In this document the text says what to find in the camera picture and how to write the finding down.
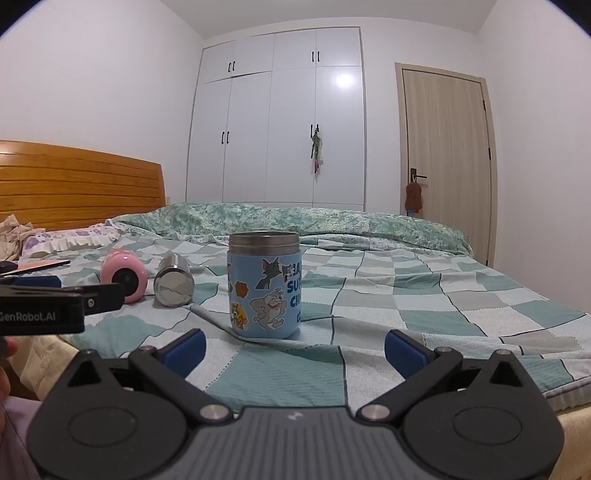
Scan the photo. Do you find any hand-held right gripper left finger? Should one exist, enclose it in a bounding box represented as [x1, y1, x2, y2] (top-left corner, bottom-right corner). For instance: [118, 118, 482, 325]
[67, 329, 234, 423]

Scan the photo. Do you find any brown hanging plush toy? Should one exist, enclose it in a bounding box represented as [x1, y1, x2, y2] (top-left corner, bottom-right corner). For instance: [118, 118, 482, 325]
[405, 181, 424, 217]

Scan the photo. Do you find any light wooden door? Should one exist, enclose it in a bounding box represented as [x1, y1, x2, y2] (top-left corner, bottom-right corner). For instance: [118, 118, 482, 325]
[394, 62, 498, 268]

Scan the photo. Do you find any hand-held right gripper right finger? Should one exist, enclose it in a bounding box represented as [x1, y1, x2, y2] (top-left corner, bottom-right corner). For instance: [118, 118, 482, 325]
[358, 329, 532, 423]

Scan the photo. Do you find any green hanging ornament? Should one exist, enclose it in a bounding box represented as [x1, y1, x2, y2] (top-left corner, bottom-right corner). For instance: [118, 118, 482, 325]
[308, 129, 325, 175]

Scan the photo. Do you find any green floral quilt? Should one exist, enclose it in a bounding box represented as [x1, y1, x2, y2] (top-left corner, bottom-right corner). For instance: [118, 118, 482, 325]
[111, 202, 474, 257]

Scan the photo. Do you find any wooden headboard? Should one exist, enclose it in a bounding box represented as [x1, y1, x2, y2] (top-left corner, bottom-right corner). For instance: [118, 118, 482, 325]
[0, 141, 167, 232]

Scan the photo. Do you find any stainless steel cup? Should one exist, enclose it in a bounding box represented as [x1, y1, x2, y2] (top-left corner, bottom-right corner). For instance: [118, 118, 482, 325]
[153, 252, 195, 308]

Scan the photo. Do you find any white wardrobe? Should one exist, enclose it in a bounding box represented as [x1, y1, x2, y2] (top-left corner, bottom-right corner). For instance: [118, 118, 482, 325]
[186, 27, 367, 212]

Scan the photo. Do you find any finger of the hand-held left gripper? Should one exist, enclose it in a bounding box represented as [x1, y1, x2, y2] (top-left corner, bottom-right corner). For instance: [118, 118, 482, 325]
[0, 282, 125, 315]
[0, 275, 62, 289]

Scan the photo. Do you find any checkered green bed sheet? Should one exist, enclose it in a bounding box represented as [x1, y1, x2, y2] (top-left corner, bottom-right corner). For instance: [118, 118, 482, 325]
[21, 228, 591, 414]

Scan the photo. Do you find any purple floral pillow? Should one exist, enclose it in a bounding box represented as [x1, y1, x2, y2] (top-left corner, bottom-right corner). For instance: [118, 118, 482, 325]
[21, 222, 123, 259]

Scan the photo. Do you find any crumpled beige cloth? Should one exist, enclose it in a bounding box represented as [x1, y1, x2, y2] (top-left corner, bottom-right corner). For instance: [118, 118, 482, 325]
[0, 213, 47, 262]

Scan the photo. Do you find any blue cartoon sticker cup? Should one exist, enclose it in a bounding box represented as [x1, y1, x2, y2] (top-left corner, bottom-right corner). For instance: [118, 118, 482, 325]
[227, 231, 303, 341]

